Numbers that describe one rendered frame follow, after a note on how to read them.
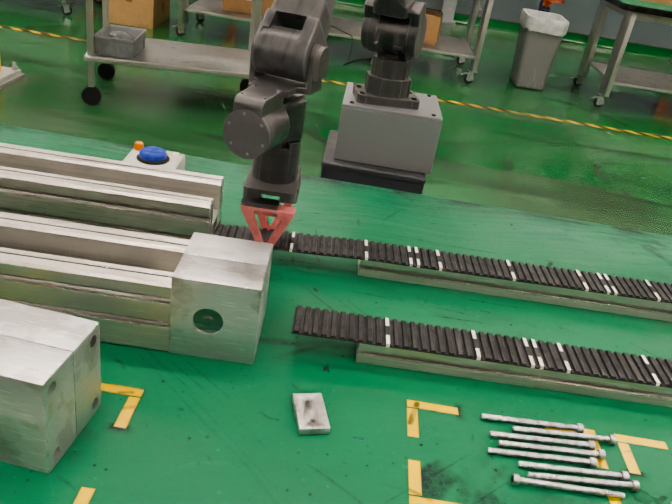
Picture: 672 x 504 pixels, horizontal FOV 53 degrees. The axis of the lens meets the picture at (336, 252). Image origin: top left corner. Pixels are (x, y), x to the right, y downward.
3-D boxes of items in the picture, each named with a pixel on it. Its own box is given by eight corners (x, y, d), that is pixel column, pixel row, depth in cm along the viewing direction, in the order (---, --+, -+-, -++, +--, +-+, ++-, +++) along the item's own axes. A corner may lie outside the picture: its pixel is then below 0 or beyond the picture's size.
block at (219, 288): (267, 302, 83) (276, 233, 78) (253, 365, 72) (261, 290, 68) (194, 291, 83) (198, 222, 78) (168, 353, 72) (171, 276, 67)
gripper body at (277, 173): (241, 200, 83) (247, 143, 80) (253, 170, 92) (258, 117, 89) (294, 208, 83) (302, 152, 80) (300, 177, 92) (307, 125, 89)
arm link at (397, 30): (410, 67, 129) (383, 61, 130) (421, 11, 124) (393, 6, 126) (398, 74, 121) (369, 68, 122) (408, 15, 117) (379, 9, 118)
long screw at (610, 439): (611, 440, 70) (614, 432, 70) (614, 447, 69) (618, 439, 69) (510, 428, 70) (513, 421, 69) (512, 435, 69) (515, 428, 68)
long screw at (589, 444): (590, 445, 69) (593, 438, 68) (593, 452, 68) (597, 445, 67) (487, 434, 68) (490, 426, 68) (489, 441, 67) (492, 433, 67)
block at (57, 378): (113, 388, 66) (112, 307, 61) (49, 474, 56) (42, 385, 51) (18, 364, 67) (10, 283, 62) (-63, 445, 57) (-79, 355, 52)
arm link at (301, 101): (315, 88, 83) (273, 78, 85) (293, 100, 77) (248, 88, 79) (307, 141, 87) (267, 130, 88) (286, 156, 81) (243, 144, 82)
